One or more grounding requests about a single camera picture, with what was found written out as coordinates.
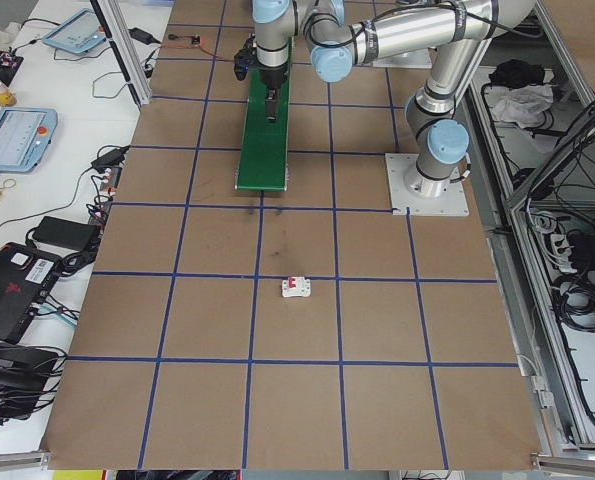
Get red black conveyor wire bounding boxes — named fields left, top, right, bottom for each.
left=199, top=40, right=238, bottom=62

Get black cable coil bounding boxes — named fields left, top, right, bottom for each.
left=551, top=272, right=595, bottom=332

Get white square base plate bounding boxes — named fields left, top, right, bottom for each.
left=371, top=48, right=434, bottom=70
left=384, top=151, right=472, bottom=220

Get white power strip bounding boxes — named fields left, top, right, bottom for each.
left=536, top=214, right=578, bottom=274
left=86, top=164, right=123, bottom=226

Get aluminium profile post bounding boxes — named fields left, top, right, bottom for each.
left=89, top=0, right=153, bottom=106

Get green conveyor belt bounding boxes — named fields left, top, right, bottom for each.
left=234, top=37, right=297, bottom=194

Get black laptop red logo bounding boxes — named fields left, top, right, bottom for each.
left=0, top=239, right=63, bottom=346

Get black crumpled cloth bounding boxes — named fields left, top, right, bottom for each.
left=489, top=58, right=546, bottom=86

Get grey metal bar frame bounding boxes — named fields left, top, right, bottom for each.
left=466, top=0, right=595, bottom=451

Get white circuit breaker red switches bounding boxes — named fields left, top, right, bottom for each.
left=280, top=275, right=314, bottom=300

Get white crumpled cloth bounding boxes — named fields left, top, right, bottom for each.
left=494, top=82, right=558, bottom=129

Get large black power brick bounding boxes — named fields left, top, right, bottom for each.
left=29, top=215, right=101, bottom=250

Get blue grey teach pendant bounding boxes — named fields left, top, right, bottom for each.
left=41, top=7, right=112, bottom=56
left=0, top=106, right=59, bottom=176

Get aluminium profile rail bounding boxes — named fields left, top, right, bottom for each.
left=0, top=449, right=51, bottom=471
left=529, top=449, right=595, bottom=474

